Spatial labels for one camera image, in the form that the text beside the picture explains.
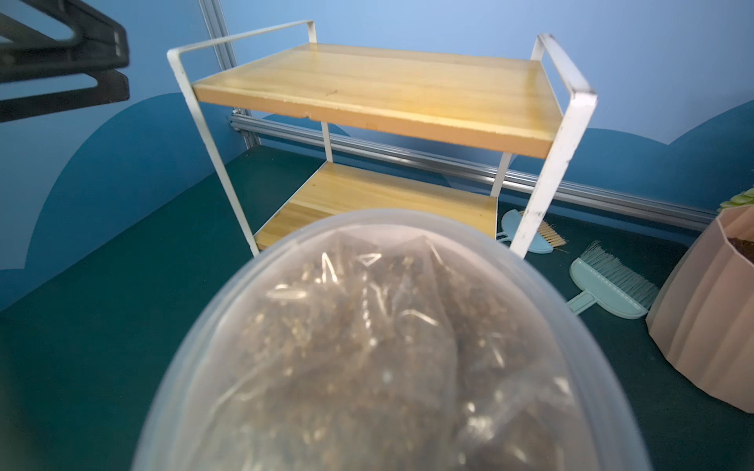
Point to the aluminium back rail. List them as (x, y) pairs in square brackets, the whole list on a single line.
[(577, 194)]

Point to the clear lid seed container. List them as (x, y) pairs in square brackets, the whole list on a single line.
[(389, 340)]

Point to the white flower plant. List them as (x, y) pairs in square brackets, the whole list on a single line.
[(744, 199)]

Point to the mint green hand brush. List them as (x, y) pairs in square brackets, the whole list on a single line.
[(605, 281)]

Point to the white frame wooden shelf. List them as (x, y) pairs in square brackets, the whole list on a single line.
[(539, 107)]

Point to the pink ribbed flower pot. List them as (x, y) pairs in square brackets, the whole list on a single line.
[(702, 320)]

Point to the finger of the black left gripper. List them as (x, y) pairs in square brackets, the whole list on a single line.
[(111, 87), (96, 43)]

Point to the left aluminium corner post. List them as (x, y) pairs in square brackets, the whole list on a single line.
[(216, 26)]

